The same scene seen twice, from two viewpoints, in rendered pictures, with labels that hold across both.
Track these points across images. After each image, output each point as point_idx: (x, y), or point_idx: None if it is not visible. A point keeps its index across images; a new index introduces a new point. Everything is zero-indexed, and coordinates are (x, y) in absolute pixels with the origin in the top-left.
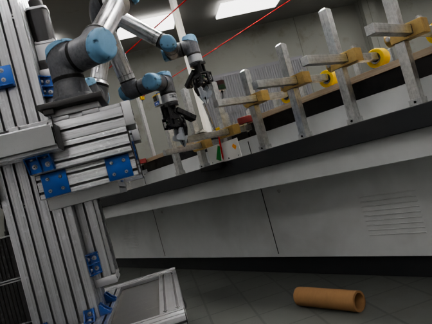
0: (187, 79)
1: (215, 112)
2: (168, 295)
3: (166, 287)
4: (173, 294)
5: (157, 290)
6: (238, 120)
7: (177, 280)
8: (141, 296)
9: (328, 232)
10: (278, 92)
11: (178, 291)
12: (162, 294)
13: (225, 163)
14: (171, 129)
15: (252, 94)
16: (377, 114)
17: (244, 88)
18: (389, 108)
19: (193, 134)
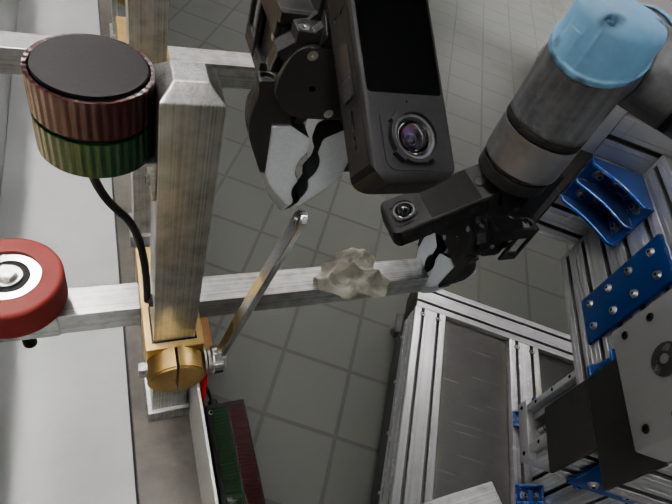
0: (439, 82)
1: (203, 273)
2: (426, 381)
3: (422, 438)
4: (418, 375)
5: (434, 480)
6: (63, 290)
7: (397, 455)
8: (467, 480)
9: None
10: (0, 31)
11: (410, 379)
12: (433, 400)
13: (213, 400)
14: (486, 254)
15: (167, 47)
16: (0, 25)
17: (166, 32)
18: (1, 4)
19: (385, 277)
